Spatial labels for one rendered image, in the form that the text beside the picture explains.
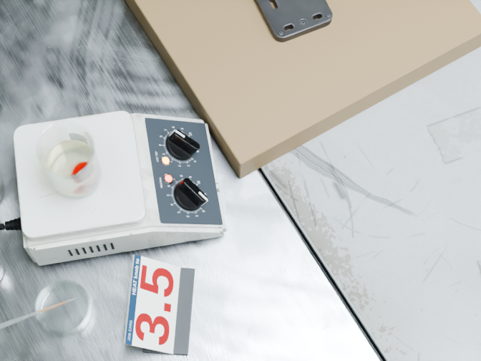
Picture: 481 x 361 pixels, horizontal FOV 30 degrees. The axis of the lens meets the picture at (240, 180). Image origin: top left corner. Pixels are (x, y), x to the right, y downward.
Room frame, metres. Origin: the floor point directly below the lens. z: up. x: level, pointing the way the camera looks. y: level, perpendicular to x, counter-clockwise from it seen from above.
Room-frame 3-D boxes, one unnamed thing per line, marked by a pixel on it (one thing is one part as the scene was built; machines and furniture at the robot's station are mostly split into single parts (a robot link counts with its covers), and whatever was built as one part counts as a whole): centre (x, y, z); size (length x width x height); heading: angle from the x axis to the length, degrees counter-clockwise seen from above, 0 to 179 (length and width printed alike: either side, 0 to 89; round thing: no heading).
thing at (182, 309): (0.21, 0.07, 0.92); 0.09 x 0.06 x 0.04; 0
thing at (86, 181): (0.31, 0.16, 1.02); 0.06 x 0.05 x 0.08; 18
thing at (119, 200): (0.32, 0.16, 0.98); 0.12 x 0.12 x 0.01; 13
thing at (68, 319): (0.20, 0.17, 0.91); 0.06 x 0.06 x 0.02
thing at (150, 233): (0.33, 0.13, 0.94); 0.22 x 0.13 x 0.08; 103
